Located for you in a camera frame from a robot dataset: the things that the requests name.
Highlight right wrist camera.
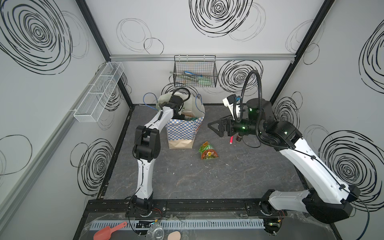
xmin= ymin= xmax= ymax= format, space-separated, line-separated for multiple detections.
xmin=223 ymin=94 xmax=241 ymax=119

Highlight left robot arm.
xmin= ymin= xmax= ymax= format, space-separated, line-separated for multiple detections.
xmin=130 ymin=87 xmax=191 ymax=216

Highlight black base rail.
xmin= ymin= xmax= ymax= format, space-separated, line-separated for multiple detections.
xmin=85 ymin=199 xmax=288 ymax=218

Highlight green red snack bag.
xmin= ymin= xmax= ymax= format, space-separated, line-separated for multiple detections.
xmin=199 ymin=142 xmax=219 ymax=160

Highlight clear wall shelf tray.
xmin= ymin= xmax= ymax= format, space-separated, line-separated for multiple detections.
xmin=74 ymin=62 xmax=124 ymax=123

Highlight beige round sponge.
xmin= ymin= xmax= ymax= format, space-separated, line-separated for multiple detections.
xmin=167 ymin=231 xmax=182 ymax=240

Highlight tongs in basket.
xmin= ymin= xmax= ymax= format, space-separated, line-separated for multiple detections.
xmin=171 ymin=71 xmax=203 ymax=82

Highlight blue checkered paper bag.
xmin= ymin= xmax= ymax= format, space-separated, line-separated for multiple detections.
xmin=142 ymin=91 xmax=206 ymax=150

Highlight black wire wall basket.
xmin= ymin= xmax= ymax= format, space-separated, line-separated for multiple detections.
xmin=171 ymin=55 xmax=218 ymax=88

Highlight clear glass bowl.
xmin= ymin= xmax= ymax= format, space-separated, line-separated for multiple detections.
xmin=146 ymin=224 xmax=165 ymax=240

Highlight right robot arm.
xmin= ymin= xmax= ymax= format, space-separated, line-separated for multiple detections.
xmin=208 ymin=70 xmax=363 ymax=224

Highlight grey slotted cable duct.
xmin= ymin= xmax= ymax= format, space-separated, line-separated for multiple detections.
xmin=89 ymin=219 xmax=265 ymax=231

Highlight red plastic scoop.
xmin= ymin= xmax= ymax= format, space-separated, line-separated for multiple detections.
xmin=93 ymin=222 xmax=128 ymax=240

